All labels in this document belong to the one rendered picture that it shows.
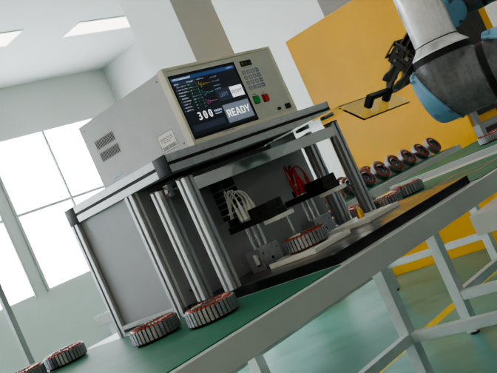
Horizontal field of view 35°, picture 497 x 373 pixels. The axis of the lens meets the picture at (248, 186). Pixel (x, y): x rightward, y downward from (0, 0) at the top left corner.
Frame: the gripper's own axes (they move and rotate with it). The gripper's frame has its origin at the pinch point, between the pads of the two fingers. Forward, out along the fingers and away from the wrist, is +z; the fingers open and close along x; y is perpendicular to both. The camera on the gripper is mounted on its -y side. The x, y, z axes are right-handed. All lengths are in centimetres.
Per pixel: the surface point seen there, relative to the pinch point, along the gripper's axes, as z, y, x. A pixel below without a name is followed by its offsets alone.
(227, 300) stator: 21, 77, 20
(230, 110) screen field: 18.4, 30.2, -24.4
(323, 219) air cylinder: 35.8, 14.6, 7.3
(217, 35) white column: 192, -293, -248
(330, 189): 25.8, 16.0, 5.2
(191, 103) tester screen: 16, 42, -28
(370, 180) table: 130, -171, -43
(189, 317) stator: 26, 83, 17
